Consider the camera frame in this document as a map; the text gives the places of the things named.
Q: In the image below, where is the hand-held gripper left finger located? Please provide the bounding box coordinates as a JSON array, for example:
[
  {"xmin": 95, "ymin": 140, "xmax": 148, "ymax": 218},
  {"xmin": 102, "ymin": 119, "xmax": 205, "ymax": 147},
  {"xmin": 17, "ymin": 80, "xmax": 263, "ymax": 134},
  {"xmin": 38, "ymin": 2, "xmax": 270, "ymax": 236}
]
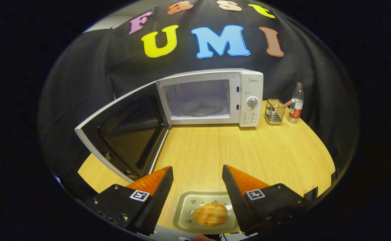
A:
[{"xmin": 84, "ymin": 166, "xmax": 174, "ymax": 235}]

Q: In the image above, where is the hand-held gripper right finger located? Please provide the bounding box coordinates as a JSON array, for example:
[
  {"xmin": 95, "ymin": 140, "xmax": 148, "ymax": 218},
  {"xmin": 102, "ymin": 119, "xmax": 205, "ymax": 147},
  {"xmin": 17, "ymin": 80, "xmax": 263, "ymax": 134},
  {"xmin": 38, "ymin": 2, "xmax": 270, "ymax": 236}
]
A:
[{"xmin": 222, "ymin": 165, "xmax": 311, "ymax": 236}]

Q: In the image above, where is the white microwave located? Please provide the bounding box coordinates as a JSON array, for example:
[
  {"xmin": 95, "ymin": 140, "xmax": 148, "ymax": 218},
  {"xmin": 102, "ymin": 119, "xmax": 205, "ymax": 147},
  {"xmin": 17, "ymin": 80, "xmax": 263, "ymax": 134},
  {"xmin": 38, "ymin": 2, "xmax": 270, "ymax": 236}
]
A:
[{"xmin": 75, "ymin": 69, "xmax": 264, "ymax": 183}]

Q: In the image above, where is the glass microwave turntable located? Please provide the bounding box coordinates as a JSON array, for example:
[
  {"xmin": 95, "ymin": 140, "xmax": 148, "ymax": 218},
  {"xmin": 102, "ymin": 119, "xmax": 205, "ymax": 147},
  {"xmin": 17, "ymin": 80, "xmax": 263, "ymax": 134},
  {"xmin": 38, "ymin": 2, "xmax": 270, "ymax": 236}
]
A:
[{"xmin": 177, "ymin": 100, "xmax": 226, "ymax": 117}]

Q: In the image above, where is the white square plate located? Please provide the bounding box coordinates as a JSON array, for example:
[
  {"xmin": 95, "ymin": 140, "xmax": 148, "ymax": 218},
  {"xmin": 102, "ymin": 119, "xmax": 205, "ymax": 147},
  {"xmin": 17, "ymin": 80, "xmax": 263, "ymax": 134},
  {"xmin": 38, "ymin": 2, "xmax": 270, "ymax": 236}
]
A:
[{"xmin": 173, "ymin": 191, "xmax": 241, "ymax": 234}]

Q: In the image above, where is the clear plastic water bottle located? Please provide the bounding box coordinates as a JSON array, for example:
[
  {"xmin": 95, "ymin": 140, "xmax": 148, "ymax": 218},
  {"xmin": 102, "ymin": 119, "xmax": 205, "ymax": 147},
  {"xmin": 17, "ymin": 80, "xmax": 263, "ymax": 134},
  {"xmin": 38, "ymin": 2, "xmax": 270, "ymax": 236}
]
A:
[{"xmin": 287, "ymin": 82, "xmax": 304, "ymax": 124}]

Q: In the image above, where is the metal wire basket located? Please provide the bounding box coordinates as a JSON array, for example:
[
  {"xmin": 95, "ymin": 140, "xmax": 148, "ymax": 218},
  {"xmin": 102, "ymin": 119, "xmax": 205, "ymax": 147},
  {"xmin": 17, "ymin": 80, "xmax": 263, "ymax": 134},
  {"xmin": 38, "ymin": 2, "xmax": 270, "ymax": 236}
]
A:
[{"xmin": 264, "ymin": 99, "xmax": 285, "ymax": 126}]

